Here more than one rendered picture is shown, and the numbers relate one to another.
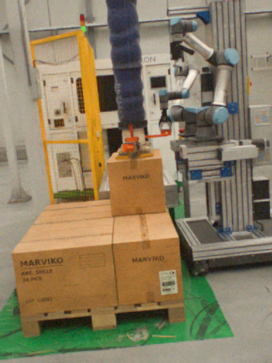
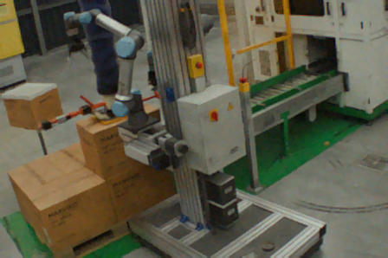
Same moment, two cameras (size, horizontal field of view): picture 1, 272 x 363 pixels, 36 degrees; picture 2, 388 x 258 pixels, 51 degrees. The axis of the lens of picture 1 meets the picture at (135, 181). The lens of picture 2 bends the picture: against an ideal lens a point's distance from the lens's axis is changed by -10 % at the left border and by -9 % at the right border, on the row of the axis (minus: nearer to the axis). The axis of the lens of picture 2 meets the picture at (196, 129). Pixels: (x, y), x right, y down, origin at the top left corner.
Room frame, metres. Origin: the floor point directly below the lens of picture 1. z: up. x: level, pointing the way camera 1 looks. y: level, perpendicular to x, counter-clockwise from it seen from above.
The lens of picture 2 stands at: (1.91, -3.14, 2.06)
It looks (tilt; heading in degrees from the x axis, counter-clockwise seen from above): 22 degrees down; 55
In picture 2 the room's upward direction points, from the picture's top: 9 degrees counter-clockwise
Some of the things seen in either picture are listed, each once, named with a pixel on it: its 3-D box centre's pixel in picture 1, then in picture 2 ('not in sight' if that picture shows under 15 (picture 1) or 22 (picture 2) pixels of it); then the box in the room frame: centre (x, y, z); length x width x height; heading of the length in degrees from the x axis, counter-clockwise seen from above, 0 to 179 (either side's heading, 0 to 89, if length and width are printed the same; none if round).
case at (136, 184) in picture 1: (137, 180); (120, 138); (3.31, -0.02, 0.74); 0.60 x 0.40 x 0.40; 177
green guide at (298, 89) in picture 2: not in sight; (296, 92); (5.21, -0.26, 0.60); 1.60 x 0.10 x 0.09; 1
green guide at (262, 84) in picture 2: not in sight; (260, 84); (5.20, 0.27, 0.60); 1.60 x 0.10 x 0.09; 1
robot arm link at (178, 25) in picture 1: (176, 25); (70, 20); (2.96, -0.37, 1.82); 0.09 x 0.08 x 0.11; 119
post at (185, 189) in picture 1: (185, 182); (249, 138); (4.26, -0.51, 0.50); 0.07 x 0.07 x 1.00; 1
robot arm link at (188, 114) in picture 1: (190, 114); not in sight; (3.72, -0.53, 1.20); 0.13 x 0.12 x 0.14; 58
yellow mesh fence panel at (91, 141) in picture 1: (65, 136); not in sight; (4.68, 0.72, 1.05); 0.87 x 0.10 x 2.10; 53
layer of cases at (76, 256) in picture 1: (103, 244); (87, 183); (3.00, 0.28, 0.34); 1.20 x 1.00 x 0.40; 1
